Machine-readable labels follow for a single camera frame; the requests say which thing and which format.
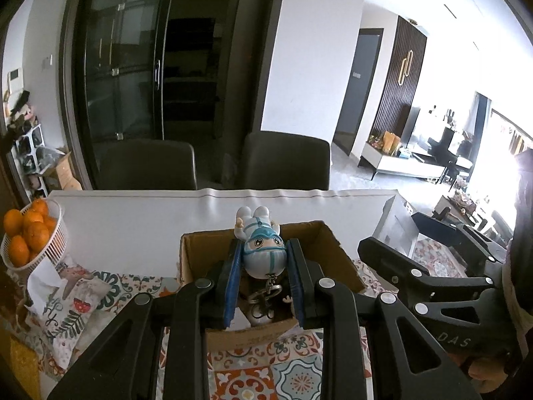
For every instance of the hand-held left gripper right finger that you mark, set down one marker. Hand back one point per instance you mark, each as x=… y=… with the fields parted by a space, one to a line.
x=296 y=291

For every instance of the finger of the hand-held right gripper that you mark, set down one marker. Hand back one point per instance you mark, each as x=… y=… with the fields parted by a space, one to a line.
x=458 y=233
x=391 y=266

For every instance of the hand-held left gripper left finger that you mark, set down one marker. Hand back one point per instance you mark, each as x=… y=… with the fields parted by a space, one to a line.
x=233 y=291

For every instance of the brown cardboard box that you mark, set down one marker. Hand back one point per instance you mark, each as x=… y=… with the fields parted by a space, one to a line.
x=333 y=258

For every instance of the person's right hand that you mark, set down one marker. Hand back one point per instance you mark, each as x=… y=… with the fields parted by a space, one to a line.
x=483 y=374

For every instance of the patterned table runner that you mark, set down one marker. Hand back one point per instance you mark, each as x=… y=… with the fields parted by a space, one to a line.
x=287 y=375

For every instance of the white low cabinet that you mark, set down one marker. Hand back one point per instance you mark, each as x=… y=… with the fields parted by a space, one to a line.
x=395 y=168

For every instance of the yellow paper bag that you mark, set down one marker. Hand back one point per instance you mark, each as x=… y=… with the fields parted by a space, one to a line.
x=389 y=141

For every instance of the black flat television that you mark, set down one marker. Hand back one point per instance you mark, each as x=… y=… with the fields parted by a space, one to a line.
x=411 y=124

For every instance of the dark dining chair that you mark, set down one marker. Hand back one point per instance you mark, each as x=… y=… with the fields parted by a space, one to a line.
x=145 y=166
x=287 y=160

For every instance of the floral tissue box cover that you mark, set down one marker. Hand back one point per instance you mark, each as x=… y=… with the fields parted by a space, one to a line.
x=75 y=308

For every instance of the grey room door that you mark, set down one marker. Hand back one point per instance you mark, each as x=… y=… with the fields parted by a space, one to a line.
x=360 y=91

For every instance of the white plastic basket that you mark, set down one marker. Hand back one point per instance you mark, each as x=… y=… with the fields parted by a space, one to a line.
x=54 y=246

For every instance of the small cardboard box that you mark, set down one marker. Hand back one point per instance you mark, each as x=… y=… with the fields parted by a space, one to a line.
x=66 y=173

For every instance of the pile of oranges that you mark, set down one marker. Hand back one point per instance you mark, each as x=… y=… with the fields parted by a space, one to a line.
x=35 y=233

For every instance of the black glass sliding door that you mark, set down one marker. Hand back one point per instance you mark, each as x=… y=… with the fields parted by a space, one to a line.
x=120 y=71

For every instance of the white shoe shelf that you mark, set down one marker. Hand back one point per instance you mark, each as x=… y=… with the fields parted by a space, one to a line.
x=31 y=146

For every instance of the white wall intercom panel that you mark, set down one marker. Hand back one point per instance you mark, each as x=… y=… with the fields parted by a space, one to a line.
x=16 y=80

